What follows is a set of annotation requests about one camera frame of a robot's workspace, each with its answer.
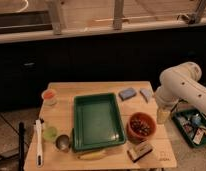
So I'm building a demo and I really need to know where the blue sponge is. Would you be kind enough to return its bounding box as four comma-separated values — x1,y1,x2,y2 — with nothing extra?
119,88,137,101

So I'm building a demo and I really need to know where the light green cup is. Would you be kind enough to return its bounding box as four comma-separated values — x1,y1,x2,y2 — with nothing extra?
43,127,57,142

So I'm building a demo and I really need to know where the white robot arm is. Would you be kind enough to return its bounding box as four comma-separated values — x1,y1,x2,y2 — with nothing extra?
154,62,206,124

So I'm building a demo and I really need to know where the green plastic tray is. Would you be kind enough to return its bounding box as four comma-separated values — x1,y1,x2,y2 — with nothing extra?
73,93,126,152

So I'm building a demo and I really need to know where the orange bowl with beads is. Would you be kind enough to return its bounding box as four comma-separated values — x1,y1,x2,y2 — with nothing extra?
126,112,156,143

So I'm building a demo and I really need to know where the jar with orange lid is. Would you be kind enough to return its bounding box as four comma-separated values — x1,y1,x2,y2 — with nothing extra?
41,89,57,106

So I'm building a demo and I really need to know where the black pole stand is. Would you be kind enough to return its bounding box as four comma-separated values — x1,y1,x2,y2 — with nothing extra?
18,122,24,171

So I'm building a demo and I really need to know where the yellow banana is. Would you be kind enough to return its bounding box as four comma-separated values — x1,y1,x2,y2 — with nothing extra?
79,150,106,160

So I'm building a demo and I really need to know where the wooden block eraser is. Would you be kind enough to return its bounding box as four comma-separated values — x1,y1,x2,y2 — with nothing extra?
127,141,153,163

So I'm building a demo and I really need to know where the green bin with items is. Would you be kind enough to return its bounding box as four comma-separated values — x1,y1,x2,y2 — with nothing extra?
172,109,206,148

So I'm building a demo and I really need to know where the small metal cup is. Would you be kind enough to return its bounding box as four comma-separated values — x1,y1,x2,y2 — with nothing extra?
55,135,70,152

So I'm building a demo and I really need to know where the white long-handled brush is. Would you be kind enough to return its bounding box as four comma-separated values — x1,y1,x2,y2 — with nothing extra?
36,119,43,167

